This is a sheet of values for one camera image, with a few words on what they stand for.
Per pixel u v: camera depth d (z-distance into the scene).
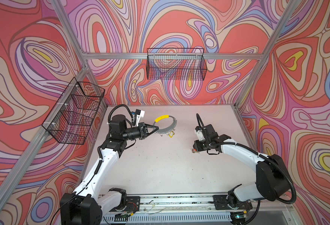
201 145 0.77
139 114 0.67
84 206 0.38
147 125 0.66
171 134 0.74
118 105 0.56
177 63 0.96
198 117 0.72
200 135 0.75
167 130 0.69
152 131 0.67
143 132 0.62
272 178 0.42
